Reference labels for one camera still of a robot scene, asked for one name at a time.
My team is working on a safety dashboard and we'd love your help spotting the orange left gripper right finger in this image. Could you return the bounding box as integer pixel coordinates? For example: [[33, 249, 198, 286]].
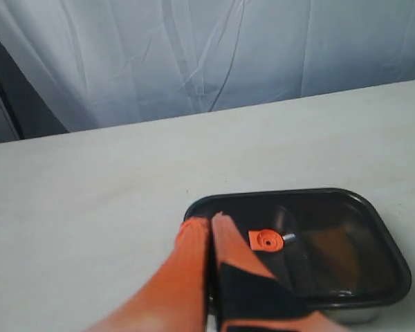
[[212, 212, 347, 331]]

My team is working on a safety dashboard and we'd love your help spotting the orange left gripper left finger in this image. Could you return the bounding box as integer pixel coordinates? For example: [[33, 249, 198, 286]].
[[88, 217, 210, 331]]

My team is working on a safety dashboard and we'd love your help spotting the dark transparent box lid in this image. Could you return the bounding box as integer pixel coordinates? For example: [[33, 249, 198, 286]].
[[185, 188, 412, 309]]

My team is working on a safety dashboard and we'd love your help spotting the yellow toy cheese wedge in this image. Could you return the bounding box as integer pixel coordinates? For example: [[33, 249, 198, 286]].
[[306, 226, 375, 292]]

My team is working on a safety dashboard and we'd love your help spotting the stainless steel lunch box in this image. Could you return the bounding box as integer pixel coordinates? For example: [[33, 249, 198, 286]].
[[207, 293, 385, 325]]

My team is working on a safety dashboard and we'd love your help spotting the white wrinkled backdrop curtain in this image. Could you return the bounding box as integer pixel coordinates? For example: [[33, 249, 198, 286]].
[[0, 1, 415, 131]]

